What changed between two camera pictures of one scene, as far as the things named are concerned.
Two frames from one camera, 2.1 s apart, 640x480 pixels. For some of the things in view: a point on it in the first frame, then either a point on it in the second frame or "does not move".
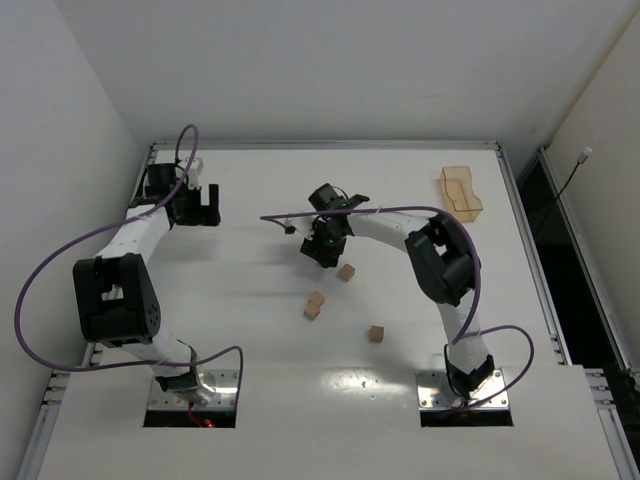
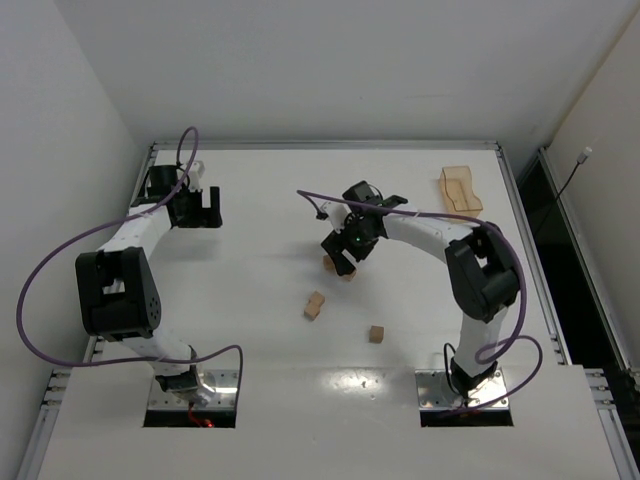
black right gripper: [321, 248] to [345, 245]
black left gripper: [201, 214] does not move
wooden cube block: [311, 311] does not move
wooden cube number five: [347, 272] does not move
